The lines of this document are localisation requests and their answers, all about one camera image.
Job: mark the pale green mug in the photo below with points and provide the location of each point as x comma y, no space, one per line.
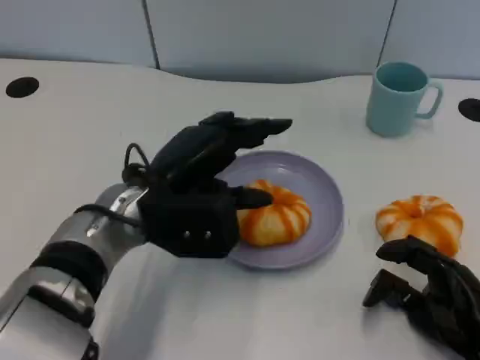
390,112

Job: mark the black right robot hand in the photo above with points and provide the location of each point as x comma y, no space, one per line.
446,296

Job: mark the orange white toy bread roll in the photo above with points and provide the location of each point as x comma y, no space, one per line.
277,225
420,221

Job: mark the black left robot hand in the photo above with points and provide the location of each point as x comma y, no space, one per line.
195,153

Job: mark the lilac plate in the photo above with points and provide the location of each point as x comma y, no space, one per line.
300,176

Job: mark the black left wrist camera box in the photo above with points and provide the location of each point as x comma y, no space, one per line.
187,221

